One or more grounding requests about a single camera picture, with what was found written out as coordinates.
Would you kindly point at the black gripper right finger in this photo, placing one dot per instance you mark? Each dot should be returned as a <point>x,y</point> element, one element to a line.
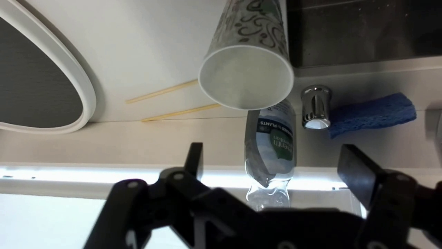
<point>388,194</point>

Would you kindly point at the white printed paper cup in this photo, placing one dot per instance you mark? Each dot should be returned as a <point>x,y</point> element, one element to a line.
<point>249,70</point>

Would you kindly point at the round black tray white rim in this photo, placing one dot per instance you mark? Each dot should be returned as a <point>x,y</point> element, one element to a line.
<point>37,83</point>

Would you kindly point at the stainless steel sink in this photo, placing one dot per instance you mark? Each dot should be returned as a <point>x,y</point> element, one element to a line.
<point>364,28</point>

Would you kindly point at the small metal can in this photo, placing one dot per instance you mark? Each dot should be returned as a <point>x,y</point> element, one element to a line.
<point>317,108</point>

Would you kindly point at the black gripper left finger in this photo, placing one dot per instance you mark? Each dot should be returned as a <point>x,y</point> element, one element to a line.
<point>139,202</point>

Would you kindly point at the blue cloth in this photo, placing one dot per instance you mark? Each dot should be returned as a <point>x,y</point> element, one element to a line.
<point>374,112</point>

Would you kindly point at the clear bottle green cap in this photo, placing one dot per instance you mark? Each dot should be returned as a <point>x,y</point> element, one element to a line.
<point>272,143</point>

